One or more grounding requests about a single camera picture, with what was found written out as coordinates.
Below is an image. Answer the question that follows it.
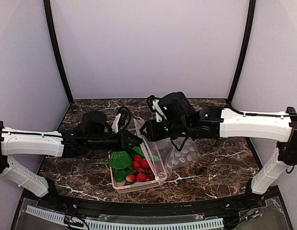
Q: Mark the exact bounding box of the green toy cucumber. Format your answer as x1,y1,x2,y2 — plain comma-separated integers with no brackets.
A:
150,155,160,162

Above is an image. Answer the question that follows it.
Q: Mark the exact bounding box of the pink plastic basket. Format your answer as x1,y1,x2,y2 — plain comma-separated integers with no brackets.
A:
110,150,168,194

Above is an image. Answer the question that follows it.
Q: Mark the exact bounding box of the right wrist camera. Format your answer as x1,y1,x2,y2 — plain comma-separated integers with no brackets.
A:
146,95,165,122

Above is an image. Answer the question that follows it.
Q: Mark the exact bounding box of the green toy bell pepper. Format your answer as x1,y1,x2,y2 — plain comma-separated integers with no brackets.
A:
131,147,145,158

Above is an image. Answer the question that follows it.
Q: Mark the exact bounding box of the black frame post right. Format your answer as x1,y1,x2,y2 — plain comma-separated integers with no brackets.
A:
227,0,256,104

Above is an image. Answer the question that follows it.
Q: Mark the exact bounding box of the red toy strawberry bunch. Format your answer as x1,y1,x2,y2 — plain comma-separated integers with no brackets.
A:
125,155,155,184

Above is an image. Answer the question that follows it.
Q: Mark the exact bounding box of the clear zip top bag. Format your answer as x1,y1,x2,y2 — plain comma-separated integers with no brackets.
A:
134,119,200,178

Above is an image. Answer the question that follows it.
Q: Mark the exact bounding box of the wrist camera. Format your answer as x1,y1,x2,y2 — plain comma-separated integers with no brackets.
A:
146,95,165,122
111,106,131,133

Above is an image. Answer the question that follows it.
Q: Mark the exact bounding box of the black frame post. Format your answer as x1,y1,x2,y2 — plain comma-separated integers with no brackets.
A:
227,0,256,104
43,0,74,104

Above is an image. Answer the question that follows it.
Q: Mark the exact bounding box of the white slotted cable duct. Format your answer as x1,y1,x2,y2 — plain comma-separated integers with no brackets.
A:
25,205,225,230

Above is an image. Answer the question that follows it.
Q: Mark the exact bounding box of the black frame post left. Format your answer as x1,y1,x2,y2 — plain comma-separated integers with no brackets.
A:
43,0,74,104

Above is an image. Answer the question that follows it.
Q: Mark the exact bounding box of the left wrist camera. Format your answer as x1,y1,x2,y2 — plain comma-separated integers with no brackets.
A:
111,106,131,133

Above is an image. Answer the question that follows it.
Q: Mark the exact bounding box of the toy bok choy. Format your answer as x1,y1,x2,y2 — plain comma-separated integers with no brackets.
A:
108,151,133,170

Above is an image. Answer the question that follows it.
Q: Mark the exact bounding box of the black front frame rail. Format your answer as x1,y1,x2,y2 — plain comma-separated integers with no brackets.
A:
37,181,266,226

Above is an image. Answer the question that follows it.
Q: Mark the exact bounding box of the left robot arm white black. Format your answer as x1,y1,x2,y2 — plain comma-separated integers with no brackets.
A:
0,111,142,198

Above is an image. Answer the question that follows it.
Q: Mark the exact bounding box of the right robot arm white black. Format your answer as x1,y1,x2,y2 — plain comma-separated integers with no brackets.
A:
140,92,297,195

